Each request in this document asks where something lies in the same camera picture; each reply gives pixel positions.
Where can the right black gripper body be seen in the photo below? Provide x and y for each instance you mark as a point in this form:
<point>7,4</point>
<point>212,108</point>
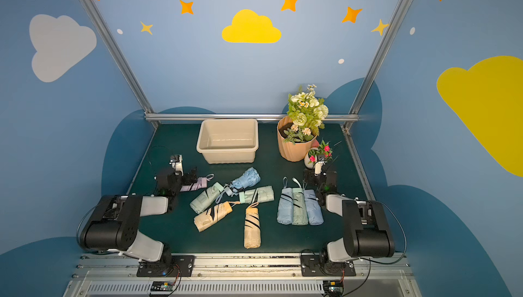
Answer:
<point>319,178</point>

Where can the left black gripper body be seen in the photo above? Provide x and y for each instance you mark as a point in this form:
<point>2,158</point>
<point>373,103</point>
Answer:
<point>187,176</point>

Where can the lilac umbrella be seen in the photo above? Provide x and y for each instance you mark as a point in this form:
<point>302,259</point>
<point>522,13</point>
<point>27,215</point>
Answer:
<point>194,184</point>

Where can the mint green umbrella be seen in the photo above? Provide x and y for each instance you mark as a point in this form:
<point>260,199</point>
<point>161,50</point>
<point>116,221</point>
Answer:
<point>206,198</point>

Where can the beige striped umbrella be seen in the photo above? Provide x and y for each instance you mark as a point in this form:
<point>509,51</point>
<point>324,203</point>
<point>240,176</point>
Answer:
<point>252,233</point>
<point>213,215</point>

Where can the green umbrella with black strap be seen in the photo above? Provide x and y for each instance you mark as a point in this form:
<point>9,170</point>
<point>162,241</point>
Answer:
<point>257,195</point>

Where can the light blue umbrella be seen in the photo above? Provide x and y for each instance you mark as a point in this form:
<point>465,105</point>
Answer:
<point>248,179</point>

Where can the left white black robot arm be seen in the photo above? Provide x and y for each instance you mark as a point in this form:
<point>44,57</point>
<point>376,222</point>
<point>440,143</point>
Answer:
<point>114,223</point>

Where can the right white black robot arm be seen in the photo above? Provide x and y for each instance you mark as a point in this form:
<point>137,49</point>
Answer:
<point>365,228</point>

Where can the blue umbrella right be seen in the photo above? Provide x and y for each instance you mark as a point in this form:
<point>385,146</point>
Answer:
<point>313,208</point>

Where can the pale green umbrella middle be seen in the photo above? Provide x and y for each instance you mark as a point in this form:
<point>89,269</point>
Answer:
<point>300,217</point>

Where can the pale blue umbrella left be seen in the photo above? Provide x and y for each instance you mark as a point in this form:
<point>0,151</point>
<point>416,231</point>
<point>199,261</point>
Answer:
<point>286,205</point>

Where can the beige plastic storage box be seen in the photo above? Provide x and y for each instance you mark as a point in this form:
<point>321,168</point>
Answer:
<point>228,141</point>

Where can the white pot with pink flowers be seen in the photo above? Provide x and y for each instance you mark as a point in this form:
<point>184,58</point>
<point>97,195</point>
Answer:
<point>320,152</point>

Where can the orange pot with green flowers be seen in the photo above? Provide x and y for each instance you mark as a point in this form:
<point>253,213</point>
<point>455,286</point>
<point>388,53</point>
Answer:
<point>297,132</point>

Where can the right circuit board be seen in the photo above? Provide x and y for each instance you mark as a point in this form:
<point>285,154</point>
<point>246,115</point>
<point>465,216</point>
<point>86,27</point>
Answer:
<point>333,288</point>

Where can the circuit board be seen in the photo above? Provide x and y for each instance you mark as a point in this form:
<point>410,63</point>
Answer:
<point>162,287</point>
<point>333,288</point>

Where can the left circuit board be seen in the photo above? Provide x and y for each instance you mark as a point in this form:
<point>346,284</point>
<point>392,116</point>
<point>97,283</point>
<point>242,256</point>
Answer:
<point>162,287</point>

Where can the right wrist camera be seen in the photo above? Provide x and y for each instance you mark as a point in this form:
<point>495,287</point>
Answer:
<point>318,165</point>

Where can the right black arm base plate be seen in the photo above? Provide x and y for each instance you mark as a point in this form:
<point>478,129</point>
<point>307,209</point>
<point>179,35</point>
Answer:
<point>313,265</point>

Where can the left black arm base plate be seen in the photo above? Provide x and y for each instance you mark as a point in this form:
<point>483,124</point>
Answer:
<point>177,265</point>

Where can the aluminium rail front frame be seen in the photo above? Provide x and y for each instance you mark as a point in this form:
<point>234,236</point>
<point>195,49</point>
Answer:
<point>238,274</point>

